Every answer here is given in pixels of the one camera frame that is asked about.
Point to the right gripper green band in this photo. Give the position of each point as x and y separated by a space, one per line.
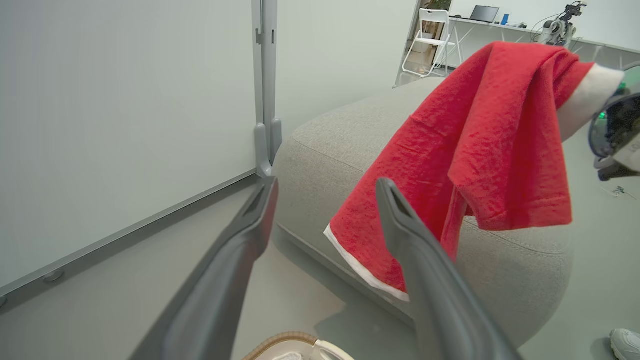
620 130

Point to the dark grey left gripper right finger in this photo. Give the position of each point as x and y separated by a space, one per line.
440 305

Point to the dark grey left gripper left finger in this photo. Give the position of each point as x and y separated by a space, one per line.
220 300

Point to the red garment with white trim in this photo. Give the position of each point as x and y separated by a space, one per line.
490 140

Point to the background robot arm on desk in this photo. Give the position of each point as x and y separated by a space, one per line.
555 30

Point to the beige basket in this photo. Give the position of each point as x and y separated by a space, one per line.
280 341

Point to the white clothing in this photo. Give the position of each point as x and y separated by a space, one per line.
287 356

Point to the white desk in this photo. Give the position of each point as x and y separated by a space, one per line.
500 25

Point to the small blue desk item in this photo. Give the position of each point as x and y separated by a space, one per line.
505 19

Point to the dark laptop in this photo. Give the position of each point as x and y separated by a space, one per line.
484 14

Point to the white sneaker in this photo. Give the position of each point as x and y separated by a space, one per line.
627 345

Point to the white folding chair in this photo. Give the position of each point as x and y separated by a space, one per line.
431 42

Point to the round grey frame screw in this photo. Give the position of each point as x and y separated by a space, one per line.
53 276

